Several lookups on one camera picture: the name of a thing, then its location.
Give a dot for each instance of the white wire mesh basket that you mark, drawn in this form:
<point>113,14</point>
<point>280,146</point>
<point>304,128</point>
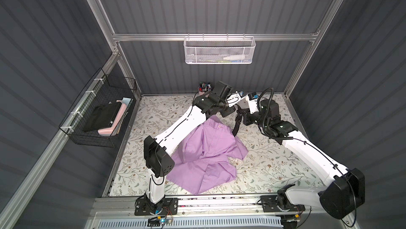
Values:
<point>210,50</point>

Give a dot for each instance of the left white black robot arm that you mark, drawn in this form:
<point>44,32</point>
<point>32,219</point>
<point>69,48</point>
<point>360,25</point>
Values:
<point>158,150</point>

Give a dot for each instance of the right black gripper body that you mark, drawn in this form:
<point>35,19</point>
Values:
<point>242,117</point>

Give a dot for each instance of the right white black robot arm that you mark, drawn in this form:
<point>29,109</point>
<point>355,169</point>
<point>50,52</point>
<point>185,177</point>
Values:
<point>343,190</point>

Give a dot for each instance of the pink handled tool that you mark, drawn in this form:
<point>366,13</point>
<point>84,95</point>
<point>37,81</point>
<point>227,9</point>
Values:
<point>111,115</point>

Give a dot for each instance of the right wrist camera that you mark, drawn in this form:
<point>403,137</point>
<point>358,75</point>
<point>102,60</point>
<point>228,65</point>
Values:
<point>252,100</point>

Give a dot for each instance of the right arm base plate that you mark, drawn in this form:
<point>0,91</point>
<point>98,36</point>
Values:
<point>275,203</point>

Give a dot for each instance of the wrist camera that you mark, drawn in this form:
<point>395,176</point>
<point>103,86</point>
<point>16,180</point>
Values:
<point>235,97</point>
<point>252,100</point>

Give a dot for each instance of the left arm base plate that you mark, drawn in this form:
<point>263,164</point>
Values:
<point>167,206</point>

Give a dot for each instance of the small green circuit board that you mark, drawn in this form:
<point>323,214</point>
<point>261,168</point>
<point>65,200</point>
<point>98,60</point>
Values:
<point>159,221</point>

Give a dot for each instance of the white tube in basket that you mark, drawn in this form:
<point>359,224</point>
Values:
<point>234,58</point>

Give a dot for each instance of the pink pen cup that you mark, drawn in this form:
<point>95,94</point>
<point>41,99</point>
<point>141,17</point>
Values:
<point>204,87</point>

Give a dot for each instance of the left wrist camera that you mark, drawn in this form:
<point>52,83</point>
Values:
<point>235,97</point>

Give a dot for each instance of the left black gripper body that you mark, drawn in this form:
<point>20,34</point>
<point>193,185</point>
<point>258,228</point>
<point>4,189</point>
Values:
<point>227,111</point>

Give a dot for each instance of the purple trousers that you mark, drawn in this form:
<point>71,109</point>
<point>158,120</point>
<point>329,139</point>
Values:
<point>201,159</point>

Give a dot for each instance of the black wire wall basket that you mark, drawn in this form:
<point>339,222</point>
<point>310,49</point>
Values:
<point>102,89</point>

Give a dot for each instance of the black leather belt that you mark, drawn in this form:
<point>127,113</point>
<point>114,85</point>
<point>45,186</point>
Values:
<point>238,120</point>

